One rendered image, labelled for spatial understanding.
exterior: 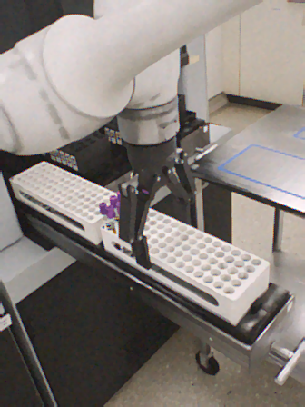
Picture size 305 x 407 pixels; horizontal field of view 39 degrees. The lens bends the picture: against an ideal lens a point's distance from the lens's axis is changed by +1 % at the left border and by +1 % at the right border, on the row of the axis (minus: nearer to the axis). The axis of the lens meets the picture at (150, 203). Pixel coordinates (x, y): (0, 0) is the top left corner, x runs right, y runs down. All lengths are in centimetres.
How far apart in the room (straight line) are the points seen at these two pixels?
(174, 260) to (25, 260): 39
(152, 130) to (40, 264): 50
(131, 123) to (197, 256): 25
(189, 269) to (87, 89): 37
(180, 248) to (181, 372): 93
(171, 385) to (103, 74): 130
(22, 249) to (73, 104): 64
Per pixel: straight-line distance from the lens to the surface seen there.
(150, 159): 61
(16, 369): 111
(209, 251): 72
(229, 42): 337
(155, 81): 55
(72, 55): 41
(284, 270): 153
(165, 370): 161
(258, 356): 70
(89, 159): 106
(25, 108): 42
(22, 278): 97
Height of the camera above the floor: 133
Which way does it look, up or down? 34 degrees down
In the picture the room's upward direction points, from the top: 8 degrees counter-clockwise
